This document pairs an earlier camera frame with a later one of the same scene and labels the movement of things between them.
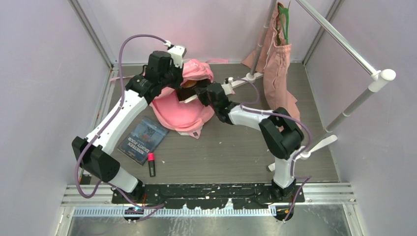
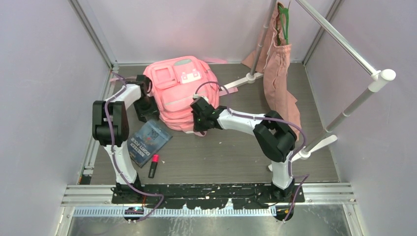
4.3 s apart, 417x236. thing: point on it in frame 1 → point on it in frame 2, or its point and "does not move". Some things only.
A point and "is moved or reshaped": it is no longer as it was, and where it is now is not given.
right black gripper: [202, 92] → [197, 127]
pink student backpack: [178, 107] does not move
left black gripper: [180, 73] → [153, 110]
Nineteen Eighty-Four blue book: [144, 137] is moved or reshaped
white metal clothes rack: [380, 76] does not move
